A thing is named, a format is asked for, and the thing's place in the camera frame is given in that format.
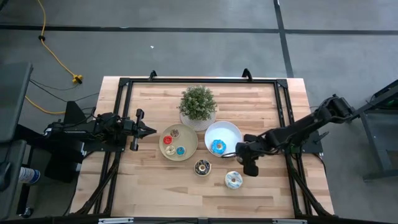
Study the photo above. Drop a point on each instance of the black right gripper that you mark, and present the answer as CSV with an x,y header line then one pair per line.
x,y
252,149

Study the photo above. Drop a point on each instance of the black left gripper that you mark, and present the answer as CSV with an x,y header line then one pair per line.
x,y
135,130

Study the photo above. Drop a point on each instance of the large blue iced donut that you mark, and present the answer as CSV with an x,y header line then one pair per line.
x,y
222,151

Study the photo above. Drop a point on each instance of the small red iced donut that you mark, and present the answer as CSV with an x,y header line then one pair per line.
x,y
170,141

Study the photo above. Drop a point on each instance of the small light brown donut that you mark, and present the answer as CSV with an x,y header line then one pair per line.
x,y
173,132

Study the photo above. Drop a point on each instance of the large white blue-drizzled donut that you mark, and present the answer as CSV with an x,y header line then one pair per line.
x,y
237,183

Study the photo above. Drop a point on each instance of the small white sprinkled donut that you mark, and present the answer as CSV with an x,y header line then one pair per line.
x,y
173,152

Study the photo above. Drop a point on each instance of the small blue iced donut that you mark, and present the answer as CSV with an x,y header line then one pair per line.
x,y
183,152

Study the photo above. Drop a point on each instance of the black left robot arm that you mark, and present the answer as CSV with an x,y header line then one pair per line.
x,y
77,130

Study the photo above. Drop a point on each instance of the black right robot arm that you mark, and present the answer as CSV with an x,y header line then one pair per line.
x,y
298,130

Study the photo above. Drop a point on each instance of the white round plate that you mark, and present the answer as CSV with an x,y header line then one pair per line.
x,y
224,130

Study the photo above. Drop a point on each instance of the large chocolate iced donut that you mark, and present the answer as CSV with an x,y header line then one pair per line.
x,y
207,170

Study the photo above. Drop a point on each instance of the tan round plate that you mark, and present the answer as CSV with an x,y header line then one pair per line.
x,y
186,137

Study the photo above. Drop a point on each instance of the potted green artificial plant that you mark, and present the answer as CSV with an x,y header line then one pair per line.
x,y
197,104

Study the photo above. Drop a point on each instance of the black equipment box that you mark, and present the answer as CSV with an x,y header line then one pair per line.
x,y
62,165

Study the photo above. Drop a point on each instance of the white bottle blue label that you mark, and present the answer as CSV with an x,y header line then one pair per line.
x,y
31,175

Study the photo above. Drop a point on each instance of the dark gray desk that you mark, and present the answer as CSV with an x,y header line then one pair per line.
x,y
15,99

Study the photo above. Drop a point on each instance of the black metal cart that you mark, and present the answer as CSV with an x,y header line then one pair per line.
x,y
385,140

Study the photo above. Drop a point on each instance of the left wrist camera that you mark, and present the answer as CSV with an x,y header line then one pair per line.
x,y
129,124

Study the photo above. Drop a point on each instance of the black metal rig frame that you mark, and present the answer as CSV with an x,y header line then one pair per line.
x,y
217,81

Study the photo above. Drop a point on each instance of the silver table bracket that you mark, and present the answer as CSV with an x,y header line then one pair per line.
x,y
289,221
115,221

